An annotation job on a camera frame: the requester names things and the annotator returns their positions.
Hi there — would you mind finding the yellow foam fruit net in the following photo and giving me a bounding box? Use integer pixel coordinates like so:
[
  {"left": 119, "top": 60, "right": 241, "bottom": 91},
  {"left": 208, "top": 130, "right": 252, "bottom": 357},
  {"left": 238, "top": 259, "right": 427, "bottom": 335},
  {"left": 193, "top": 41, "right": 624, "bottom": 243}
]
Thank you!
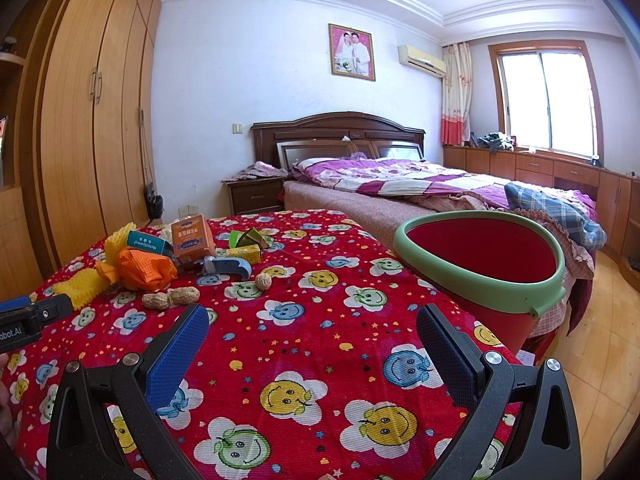
[{"left": 53, "top": 222, "right": 137, "bottom": 310}]

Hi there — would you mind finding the orange wrapper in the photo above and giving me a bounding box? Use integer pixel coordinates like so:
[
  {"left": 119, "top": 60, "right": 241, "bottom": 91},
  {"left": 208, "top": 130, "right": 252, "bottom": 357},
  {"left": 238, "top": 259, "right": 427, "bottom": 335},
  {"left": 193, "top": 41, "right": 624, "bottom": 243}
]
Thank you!
[{"left": 96, "top": 247, "right": 178, "bottom": 292}]

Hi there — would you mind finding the white teal medicine box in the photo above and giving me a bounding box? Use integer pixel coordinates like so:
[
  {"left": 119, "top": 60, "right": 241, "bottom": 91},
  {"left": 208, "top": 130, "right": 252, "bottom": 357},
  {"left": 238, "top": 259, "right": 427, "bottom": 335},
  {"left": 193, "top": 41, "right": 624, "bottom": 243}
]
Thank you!
[{"left": 127, "top": 231, "right": 172, "bottom": 258}]

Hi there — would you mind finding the double peanut shell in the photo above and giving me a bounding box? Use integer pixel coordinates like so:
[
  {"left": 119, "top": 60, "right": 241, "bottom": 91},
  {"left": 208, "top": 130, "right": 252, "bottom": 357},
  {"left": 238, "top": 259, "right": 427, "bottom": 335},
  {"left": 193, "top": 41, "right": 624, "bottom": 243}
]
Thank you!
[{"left": 142, "top": 286, "right": 200, "bottom": 311}]

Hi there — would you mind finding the orange medicine box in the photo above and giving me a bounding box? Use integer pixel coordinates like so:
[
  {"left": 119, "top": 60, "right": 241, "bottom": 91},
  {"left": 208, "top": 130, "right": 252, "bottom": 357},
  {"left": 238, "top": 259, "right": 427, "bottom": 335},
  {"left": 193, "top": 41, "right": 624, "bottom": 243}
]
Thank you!
[{"left": 171, "top": 214, "right": 216, "bottom": 264}]

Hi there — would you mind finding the blue grey plastic dispenser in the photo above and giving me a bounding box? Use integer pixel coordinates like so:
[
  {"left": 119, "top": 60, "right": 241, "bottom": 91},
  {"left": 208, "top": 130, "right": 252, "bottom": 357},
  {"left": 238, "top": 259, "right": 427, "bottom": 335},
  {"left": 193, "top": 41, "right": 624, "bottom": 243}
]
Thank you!
[{"left": 203, "top": 256, "right": 252, "bottom": 281}]

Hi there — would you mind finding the green mosquito coil packet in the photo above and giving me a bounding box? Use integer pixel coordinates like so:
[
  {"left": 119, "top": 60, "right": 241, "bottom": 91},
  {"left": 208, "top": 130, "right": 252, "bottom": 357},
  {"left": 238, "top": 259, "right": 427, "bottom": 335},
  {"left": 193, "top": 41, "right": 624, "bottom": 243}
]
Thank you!
[{"left": 229, "top": 228, "right": 271, "bottom": 249}]

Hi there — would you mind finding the yellow small box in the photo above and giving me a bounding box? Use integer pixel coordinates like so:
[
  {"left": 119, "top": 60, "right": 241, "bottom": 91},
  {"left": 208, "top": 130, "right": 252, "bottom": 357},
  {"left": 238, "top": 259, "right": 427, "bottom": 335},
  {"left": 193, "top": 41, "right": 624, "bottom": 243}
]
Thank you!
[{"left": 224, "top": 244, "right": 262, "bottom": 264}]

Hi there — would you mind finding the person's left hand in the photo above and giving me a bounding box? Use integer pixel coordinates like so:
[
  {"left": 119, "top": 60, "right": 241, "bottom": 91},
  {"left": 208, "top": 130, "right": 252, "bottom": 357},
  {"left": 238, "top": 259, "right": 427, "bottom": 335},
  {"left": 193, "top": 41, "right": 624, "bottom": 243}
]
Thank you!
[{"left": 0, "top": 382, "right": 16, "bottom": 448}]

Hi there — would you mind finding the red bin with green rim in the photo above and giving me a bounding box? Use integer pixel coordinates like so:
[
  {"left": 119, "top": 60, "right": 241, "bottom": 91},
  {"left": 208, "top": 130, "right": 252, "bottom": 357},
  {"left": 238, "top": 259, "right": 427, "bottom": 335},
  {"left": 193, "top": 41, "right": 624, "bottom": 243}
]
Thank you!
[{"left": 393, "top": 210, "right": 565, "bottom": 353}]

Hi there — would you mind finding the black bag hanging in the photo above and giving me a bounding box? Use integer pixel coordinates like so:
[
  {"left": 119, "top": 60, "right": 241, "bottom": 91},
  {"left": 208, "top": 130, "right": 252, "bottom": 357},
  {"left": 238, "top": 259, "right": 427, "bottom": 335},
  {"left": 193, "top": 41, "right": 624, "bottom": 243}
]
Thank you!
[{"left": 143, "top": 182, "right": 164, "bottom": 221}]

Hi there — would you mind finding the blue plaid pillow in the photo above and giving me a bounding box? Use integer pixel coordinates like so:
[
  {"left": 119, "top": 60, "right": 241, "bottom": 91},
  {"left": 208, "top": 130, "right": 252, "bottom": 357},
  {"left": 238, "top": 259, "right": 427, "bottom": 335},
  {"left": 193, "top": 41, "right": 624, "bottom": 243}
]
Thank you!
[{"left": 504, "top": 181, "right": 608, "bottom": 252}]

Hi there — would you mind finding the red smiley flower tablecloth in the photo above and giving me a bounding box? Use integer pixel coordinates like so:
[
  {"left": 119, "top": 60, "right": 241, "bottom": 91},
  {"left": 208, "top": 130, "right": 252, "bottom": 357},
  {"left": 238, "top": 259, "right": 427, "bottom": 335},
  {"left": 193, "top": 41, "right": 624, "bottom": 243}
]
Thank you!
[{"left": 2, "top": 208, "right": 524, "bottom": 480}]

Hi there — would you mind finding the round walnut shell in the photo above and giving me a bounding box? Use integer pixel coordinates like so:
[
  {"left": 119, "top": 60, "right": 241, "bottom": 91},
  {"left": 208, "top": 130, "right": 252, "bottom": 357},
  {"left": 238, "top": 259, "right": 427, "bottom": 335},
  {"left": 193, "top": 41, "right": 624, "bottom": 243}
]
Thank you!
[{"left": 254, "top": 272, "right": 272, "bottom": 292}]

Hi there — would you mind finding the low wooden window cabinet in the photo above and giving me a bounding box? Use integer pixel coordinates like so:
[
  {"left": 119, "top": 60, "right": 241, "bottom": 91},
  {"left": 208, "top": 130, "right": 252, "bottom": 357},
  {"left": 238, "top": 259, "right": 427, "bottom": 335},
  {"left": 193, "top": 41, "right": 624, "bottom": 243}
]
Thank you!
[{"left": 444, "top": 146, "right": 639, "bottom": 288}]

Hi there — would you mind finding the dark wooden nightstand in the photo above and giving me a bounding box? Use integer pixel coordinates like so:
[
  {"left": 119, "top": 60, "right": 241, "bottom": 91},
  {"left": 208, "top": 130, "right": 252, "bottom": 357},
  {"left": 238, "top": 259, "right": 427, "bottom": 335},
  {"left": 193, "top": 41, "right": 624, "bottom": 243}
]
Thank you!
[{"left": 224, "top": 177, "right": 286, "bottom": 214}]

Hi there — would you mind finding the wooden wardrobe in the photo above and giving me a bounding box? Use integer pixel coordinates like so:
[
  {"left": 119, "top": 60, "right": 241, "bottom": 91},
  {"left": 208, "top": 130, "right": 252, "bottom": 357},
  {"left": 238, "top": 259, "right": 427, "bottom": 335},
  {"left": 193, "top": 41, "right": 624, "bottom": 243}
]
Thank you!
[{"left": 1, "top": 0, "right": 160, "bottom": 299}]

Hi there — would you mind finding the folded cloth on nightstand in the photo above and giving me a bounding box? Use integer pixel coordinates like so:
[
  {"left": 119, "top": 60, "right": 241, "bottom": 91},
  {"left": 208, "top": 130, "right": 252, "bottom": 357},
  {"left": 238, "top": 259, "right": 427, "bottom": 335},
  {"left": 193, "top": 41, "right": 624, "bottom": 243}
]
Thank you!
[{"left": 224, "top": 160, "right": 288, "bottom": 183}]

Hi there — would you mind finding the clothes pile on cabinet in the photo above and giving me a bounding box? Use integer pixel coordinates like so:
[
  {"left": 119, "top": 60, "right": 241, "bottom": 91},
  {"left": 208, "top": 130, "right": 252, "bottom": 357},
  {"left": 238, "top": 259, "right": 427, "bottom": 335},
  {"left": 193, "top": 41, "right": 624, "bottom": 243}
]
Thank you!
[{"left": 476, "top": 131, "right": 515, "bottom": 154}]

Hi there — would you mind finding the dark wooden bed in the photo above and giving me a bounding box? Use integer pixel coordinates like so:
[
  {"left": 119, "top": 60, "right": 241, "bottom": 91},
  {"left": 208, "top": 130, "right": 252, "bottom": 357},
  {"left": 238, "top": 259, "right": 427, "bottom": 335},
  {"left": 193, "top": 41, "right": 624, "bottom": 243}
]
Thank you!
[{"left": 252, "top": 112, "right": 606, "bottom": 337}]

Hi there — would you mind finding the purple white quilt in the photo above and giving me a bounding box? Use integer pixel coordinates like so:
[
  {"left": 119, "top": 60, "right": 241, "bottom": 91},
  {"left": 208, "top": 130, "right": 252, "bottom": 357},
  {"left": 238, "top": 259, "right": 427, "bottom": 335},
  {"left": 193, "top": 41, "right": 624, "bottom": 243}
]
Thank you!
[{"left": 290, "top": 156, "right": 599, "bottom": 221}]

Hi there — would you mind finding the wooden framed window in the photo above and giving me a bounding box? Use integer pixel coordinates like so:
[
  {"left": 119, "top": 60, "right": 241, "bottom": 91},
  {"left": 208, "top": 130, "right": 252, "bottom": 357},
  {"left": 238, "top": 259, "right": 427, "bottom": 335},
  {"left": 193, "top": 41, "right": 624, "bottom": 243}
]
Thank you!
[{"left": 488, "top": 39, "right": 604, "bottom": 164}]

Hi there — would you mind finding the red white curtain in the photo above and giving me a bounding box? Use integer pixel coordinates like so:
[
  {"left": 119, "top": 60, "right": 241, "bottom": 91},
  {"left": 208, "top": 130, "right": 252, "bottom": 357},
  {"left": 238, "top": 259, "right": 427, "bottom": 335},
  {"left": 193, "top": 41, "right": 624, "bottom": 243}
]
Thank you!
[{"left": 440, "top": 42, "right": 473, "bottom": 145}]

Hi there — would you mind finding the white air conditioner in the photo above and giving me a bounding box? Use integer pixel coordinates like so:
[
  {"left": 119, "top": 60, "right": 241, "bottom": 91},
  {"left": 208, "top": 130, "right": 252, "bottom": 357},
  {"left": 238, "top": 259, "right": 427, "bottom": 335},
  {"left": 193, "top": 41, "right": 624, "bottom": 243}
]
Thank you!
[{"left": 398, "top": 44, "right": 446, "bottom": 78}]

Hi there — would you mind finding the framed wedding photo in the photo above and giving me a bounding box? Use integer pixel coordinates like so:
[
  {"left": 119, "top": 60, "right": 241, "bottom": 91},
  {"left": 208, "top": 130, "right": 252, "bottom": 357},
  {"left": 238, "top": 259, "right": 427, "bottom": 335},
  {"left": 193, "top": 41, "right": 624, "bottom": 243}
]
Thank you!
[{"left": 329, "top": 24, "right": 375, "bottom": 81}]

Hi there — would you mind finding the wall power socket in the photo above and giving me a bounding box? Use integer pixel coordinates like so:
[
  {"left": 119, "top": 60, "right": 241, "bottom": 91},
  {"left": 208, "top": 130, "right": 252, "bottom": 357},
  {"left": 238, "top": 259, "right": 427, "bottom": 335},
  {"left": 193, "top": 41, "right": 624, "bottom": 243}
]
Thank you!
[{"left": 178, "top": 205, "right": 200, "bottom": 218}]

